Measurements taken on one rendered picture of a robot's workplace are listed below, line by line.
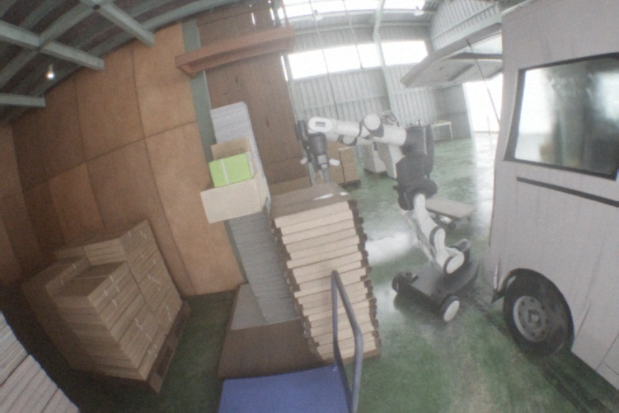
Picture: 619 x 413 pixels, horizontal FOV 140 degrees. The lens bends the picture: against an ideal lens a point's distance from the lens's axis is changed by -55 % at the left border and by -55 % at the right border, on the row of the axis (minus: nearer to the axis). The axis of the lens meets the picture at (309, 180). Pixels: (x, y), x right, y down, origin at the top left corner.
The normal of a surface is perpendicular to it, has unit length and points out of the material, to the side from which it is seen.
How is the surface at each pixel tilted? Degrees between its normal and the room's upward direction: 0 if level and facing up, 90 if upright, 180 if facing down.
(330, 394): 0
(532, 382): 0
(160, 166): 90
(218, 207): 90
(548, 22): 85
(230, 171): 90
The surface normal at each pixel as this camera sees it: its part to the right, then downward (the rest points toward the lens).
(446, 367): -0.22, -0.96
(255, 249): 0.11, 0.17
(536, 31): -0.99, 0.15
